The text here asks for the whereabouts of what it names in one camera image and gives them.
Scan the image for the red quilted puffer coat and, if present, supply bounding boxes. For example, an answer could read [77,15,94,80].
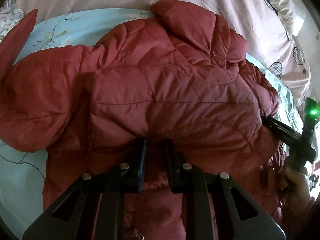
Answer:
[1,0,284,239]

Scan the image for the person's right hand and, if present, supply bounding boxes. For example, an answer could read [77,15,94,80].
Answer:
[280,164,315,219]

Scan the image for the pink quilt with plaid hearts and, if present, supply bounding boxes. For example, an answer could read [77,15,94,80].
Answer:
[4,0,311,105]

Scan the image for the light blue floral bedsheet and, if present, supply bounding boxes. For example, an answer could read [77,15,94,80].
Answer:
[1,9,152,239]

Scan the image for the white floral ruffled pillow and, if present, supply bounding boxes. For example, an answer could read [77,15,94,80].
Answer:
[0,5,24,41]

